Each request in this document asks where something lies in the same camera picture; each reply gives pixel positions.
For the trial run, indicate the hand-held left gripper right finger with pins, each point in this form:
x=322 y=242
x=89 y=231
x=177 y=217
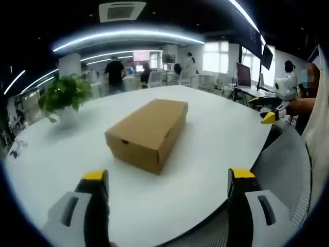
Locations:
x=244 y=205

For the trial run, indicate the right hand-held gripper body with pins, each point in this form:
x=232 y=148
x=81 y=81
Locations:
x=284 y=88

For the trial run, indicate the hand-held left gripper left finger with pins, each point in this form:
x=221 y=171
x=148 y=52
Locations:
x=95 y=205

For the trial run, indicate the brown cardboard shoe box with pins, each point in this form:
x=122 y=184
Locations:
x=144 y=133

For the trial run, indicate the desktop computer monitor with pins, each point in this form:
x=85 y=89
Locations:
x=243 y=76

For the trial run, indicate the black hanging screen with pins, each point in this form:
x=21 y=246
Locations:
x=267 y=57

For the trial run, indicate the grey mesh office chair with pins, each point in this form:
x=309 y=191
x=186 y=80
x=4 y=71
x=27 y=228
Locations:
x=277 y=159

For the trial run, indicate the person's cream shirt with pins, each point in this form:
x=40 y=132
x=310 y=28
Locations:
x=317 y=133

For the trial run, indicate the straight ceiling light strip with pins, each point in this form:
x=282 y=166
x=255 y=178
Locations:
x=244 y=15

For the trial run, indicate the white office chair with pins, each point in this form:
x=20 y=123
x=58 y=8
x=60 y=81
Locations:
x=155 y=78

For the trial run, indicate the green potted plant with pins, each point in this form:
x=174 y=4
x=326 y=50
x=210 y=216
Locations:
x=65 y=94

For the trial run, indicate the long curved ceiling light strip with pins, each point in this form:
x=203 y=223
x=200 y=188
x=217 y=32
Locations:
x=123 y=34

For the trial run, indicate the ceiling air conditioner vent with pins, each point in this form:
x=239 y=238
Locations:
x=122 y=11

